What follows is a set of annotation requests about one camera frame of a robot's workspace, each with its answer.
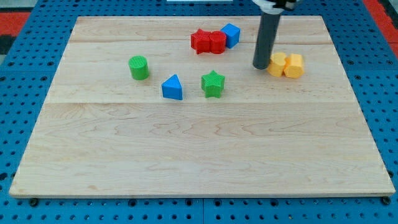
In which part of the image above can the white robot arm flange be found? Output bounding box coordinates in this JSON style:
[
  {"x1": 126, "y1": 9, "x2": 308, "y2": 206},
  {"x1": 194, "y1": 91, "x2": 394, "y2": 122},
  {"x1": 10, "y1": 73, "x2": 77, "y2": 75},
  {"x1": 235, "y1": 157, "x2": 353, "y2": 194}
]
[{"x1": 252, "y1": 0, "x2": 302, "y2": 15}]

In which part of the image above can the green star block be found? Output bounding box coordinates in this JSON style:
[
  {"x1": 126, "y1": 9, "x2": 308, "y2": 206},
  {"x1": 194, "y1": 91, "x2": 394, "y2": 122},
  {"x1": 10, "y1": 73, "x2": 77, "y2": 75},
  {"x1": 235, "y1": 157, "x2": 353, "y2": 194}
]
[{"x1": 201, "y1": 70, "x2": 225, "y2": 98}]

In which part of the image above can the red star block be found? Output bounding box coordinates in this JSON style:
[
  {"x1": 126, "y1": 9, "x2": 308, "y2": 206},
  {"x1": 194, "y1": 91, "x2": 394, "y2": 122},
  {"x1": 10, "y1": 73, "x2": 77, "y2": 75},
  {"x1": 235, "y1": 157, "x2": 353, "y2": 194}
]
[{"x1": 190, "y1": 29, "x2": 211, "y2": 54}]

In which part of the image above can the yellow heart block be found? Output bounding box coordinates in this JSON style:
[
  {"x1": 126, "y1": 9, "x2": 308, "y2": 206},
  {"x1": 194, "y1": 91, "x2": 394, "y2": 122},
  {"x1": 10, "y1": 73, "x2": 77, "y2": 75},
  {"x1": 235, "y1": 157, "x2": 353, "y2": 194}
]
[{"x1": 267, "y1": 52, "x2": 287, "y2": 77}]

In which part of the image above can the blue triangle block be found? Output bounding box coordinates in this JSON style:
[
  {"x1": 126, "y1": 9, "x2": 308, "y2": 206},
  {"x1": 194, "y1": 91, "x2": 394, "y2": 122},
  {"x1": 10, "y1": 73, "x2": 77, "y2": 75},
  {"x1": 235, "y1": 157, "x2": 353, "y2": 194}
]
[{"x1": 161, "y1": 74, "x2": 183, "y2": 100}]

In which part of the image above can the light wooden board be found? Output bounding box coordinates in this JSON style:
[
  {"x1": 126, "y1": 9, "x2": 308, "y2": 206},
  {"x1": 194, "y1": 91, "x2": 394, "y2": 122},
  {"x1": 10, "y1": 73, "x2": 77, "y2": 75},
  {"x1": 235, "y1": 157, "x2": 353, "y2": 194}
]
[{"x1": 9, "y1": 16, "x2": 395, "y2": 198}]

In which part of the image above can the red cylinder block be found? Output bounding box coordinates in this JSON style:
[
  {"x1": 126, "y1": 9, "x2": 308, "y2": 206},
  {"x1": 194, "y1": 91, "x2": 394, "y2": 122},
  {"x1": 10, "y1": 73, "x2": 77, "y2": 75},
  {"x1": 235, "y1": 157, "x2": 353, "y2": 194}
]
[{"x1": 209, "y1": 30, "x2": 226, "y2": 54}]

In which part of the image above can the green cylinder block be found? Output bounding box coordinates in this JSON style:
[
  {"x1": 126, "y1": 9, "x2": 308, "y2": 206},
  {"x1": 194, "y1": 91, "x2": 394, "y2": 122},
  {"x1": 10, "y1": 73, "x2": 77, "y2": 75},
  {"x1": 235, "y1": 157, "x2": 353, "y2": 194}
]
[{"x1": 128, "y1": 55, "x2": 149, "y2": 80}]

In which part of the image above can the blue cube block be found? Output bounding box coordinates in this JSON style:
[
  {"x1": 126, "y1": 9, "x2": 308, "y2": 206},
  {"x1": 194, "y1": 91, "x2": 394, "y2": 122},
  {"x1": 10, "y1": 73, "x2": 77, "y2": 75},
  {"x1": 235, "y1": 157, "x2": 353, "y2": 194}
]
[{"x1": 221, "y1": 23, "x2": 241, "y2": 49}]

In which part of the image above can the yellow hexagon block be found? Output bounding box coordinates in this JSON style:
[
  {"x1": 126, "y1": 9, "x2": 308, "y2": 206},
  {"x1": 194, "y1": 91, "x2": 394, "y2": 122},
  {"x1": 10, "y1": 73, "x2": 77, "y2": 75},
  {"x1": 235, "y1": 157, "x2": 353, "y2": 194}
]
[{"x1": 284, "y1": 54, "x2": 304, "y2": 78}]

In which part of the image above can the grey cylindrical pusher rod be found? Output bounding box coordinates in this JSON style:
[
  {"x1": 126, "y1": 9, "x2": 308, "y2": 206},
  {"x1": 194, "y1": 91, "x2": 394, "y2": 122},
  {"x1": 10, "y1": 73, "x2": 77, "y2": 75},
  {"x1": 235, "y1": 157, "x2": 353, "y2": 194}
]
[{"x1": 252, "y1": 12, "x2": 280, "y2": 70}]

